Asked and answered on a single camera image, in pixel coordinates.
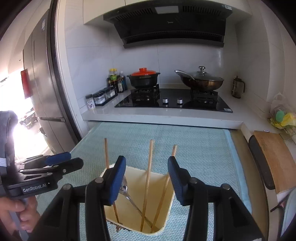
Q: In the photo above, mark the green chair seat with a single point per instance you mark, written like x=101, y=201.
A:
x=288, y=222

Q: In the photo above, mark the wooden chopstick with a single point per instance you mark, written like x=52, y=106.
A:
x=110, y=175
x=163, y=189
x=144, y=207

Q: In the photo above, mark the teal woven table mat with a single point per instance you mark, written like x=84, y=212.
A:
x=208, y=154

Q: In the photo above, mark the yellow green plastic bag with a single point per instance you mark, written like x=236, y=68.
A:
x=283, y=117

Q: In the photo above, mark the grey refrigerator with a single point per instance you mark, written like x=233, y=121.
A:
x=45, y=96

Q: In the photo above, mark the black range hood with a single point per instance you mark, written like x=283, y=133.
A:
x=170, y=22

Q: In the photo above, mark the black wok glass lid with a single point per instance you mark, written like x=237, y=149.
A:
x=201, y=81

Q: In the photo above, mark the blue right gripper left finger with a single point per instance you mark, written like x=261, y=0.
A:
x=110, y=191

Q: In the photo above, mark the cream utensil holder box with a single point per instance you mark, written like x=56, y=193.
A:
x=129, y=217

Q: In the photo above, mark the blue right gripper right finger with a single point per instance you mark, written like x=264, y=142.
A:
x=180, y=180

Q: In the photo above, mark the black pot orange lid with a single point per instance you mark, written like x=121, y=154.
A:
x=144, y=78

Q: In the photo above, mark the glass french press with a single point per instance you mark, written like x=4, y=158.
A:
x=238, y=87

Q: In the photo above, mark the white spice jar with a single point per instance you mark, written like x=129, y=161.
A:
x=90, y=101

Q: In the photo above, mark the soy sauce bottles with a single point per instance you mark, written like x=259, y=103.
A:
x=117, y=80

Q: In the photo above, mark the black gas stove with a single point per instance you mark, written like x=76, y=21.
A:
x=157, y=97

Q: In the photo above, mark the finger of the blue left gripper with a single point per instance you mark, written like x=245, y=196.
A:
x=62, y=168
x=57, y=159

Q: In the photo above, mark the wooden cutting board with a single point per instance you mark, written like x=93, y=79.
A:
x=279, y=160

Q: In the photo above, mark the steel spoon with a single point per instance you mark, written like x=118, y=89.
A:
x=124, y=191

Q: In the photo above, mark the seasoning jar rack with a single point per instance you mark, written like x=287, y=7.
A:
x=104, y=96

